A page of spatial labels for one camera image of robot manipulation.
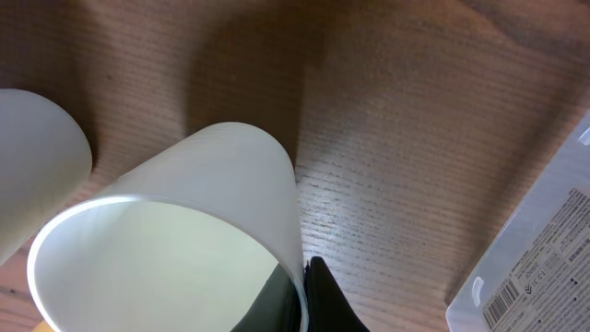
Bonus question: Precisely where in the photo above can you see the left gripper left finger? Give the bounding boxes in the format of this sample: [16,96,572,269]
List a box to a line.
[231,265,300,332]

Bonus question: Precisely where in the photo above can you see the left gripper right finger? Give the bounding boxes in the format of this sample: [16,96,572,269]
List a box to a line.
[304,256,369,332]

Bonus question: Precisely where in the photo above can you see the white plastic cup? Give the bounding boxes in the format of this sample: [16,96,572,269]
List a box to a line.
[27,122,309,332]

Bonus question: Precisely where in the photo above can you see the grey plastic cup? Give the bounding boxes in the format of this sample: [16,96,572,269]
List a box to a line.
[1,89,92,262]

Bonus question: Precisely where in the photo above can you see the yellow plastic cup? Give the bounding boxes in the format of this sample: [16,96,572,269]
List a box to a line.
[31,321,54,332]

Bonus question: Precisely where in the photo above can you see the clear plastic container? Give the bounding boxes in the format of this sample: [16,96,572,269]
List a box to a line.
[445,116,589,332]

